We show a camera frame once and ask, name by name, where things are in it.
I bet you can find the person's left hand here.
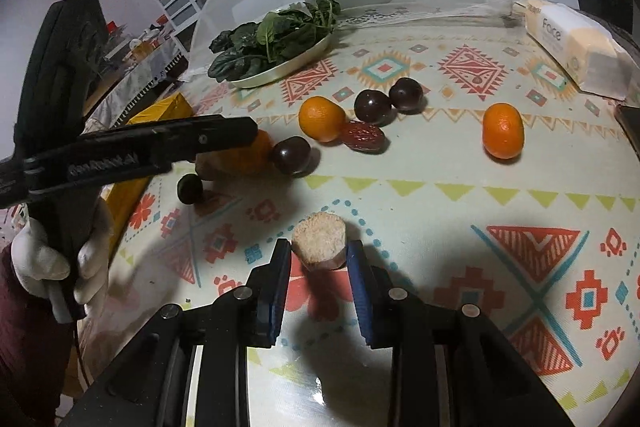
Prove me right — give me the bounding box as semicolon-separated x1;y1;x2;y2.
10;199;113;319

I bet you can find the dark purple plum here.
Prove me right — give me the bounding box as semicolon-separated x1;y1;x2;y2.
271;136;312;175
388;77;425;112
354;90;393;126
177;173;204;204

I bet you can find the person's left forearm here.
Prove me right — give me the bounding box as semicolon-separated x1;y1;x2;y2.
0;247;78;427

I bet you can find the pale oval plate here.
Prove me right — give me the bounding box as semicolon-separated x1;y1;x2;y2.
227;32;333;88

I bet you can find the white tissue pack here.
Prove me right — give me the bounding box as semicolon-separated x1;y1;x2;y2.
520;0;633;101

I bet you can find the patterned table mat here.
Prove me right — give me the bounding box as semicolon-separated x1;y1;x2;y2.
80;2;640;427

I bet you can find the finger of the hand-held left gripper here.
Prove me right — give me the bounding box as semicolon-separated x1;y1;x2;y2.
30;116;259;196

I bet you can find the black cable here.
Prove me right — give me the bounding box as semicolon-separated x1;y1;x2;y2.
70;317;93;388

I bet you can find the white box with yellow tape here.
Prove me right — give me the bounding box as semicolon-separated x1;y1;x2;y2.
100;94;195;253

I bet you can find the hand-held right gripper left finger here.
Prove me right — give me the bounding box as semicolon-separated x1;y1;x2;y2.
60;239;293;427

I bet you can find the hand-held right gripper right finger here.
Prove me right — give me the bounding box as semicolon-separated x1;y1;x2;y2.
345;239;576;427

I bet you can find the fringed counter cloth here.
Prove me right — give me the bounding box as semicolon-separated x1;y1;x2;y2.
85;39;190;122

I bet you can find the orange mandarin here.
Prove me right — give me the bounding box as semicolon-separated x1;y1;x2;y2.
298;96;347;142
194;130;274;182
482;103;524;159

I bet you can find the plate of green leaves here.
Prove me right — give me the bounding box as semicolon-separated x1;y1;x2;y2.
207;0;342;82

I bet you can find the beige cut yam piece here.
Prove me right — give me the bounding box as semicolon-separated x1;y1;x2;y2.
291;213;348;270

